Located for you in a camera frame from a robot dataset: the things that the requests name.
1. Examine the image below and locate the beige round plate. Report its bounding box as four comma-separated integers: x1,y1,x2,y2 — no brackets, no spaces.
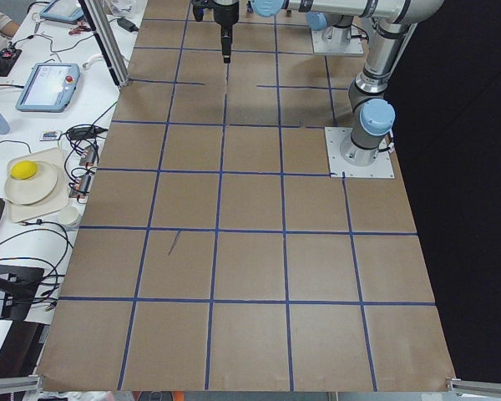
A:
4,161,58,205

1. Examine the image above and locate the black power adapter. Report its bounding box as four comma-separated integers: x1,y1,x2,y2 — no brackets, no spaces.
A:
117,17,139,33

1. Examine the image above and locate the white paper cup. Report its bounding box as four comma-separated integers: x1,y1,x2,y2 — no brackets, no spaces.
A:
57,206,82,231

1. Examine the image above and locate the beige square tray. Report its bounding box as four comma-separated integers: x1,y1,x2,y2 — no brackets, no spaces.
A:
4,147,68,223

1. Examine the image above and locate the blue teach pendant tablet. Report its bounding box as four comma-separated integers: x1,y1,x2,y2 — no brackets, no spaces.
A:
16,63,80,113

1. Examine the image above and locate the black stand base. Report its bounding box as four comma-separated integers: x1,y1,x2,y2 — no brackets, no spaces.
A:
0,265,44,321

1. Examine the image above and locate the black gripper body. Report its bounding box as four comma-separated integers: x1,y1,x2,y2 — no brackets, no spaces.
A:
191,0,239,26

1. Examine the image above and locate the brown paper table mat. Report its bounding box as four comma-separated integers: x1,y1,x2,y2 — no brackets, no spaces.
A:
38,1,453,392

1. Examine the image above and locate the yellow lemon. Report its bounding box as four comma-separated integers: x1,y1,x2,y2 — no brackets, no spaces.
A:
10,160,38,180

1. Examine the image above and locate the aluminium frame post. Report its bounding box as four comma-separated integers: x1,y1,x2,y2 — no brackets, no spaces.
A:
78,0,129,88

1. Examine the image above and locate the small colourful remote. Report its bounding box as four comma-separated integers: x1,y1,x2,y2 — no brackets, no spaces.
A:
39,130,63,141

